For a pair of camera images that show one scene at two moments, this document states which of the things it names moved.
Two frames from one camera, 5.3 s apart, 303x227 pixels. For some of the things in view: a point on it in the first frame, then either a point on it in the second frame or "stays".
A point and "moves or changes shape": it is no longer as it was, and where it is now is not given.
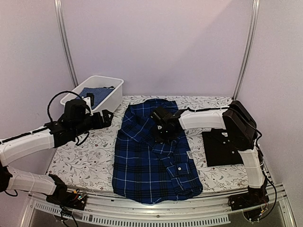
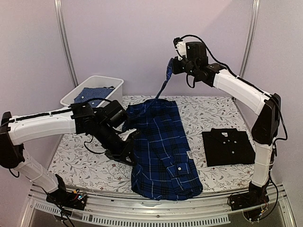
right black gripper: x=158 y=140 to x=175 y=68
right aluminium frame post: x=252 y=38 stays
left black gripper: x=107 y=122 to x=121 y=155
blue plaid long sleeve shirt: x=148 y=171 moves or changes shape
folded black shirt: x=220 y=149 stays
